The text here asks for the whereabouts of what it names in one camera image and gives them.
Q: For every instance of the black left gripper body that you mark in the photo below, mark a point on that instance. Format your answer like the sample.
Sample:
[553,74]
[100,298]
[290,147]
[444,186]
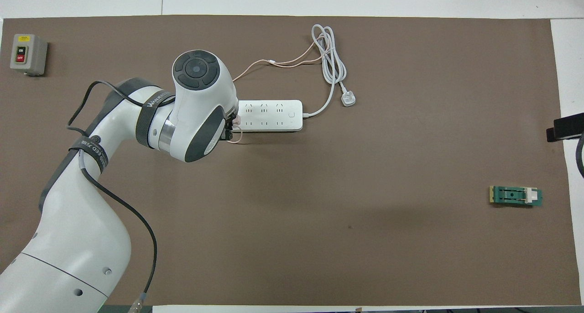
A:
[229,128]

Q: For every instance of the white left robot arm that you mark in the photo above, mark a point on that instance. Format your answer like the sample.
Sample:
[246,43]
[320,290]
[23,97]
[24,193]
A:
[77,240]

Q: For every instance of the white power strip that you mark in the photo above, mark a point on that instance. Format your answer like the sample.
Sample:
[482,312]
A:
[273,117]

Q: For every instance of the brown table mat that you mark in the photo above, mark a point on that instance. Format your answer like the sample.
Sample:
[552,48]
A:
[319,240]

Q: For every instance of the green knife switch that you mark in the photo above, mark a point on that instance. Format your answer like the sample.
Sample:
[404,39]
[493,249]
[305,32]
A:
[511,195]

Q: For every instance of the grey push-button switch box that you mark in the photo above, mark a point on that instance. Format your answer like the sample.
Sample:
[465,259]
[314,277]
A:
[34,53]

